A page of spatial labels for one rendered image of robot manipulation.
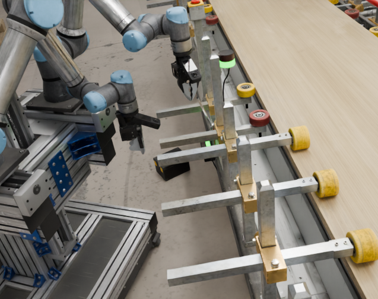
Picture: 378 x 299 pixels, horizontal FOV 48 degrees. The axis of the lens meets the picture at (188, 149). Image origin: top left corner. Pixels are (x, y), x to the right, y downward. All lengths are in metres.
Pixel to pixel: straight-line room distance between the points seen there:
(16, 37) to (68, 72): 0.31
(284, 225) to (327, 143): 0.34
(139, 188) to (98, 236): 0.65
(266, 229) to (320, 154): 0.53
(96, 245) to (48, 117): 0.75
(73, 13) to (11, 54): 0.53
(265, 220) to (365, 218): 0.36
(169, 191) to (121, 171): 0.45
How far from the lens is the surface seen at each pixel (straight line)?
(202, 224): 2.56
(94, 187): 3.02
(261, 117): 1.71
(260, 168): 1.91
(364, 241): 1.15
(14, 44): 1.33
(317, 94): 1.88
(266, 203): 1.01
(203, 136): 1.72
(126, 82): 1.57
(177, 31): 1.59
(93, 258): 2.25
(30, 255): 2.14
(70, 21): 1.82
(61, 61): 1.56
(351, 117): 1.73
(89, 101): 1.52
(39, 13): 1.31
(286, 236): 1.62
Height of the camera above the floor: 1.81
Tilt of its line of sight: 35 degrees down
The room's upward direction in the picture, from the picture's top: 9 degrees counter-clockwise
